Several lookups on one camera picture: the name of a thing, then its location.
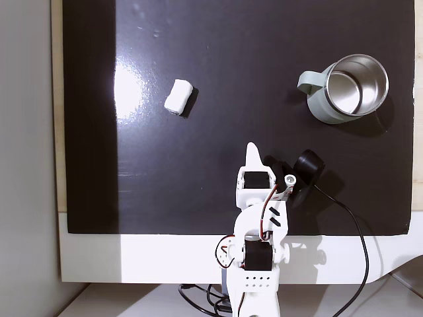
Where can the sage green steel-lined mug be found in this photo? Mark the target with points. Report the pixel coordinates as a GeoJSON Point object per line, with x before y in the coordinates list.
{"type": "Point", "coordinates": [317, 109]}

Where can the white gauze roll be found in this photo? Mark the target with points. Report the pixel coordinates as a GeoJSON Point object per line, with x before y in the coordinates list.
{"type": "Point", "coordinates": [178, 95]}

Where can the black oval wrist camera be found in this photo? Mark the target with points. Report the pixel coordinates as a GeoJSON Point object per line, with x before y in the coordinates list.
{"type": "Point", "coordinates": [309, 165]}

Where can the black table mat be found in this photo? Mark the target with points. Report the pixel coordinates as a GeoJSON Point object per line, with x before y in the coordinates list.
{"type": "Point", "coordinates": [231, 49]}

